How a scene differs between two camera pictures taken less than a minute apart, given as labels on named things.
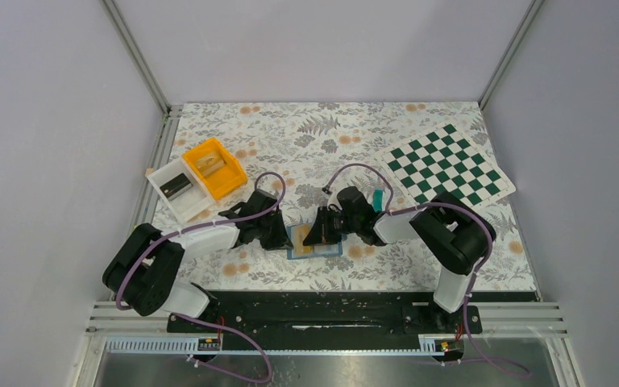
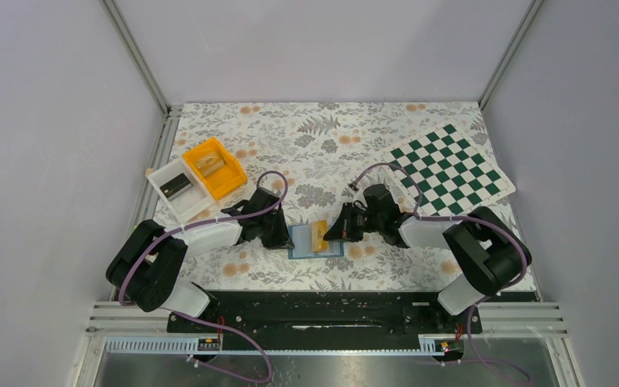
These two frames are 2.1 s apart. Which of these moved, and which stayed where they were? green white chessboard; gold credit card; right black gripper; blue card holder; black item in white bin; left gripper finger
Moved: right black gripper; gold credit card
Stayed: black item in white bin; left gripper finger; green white chessboard; blue card holder
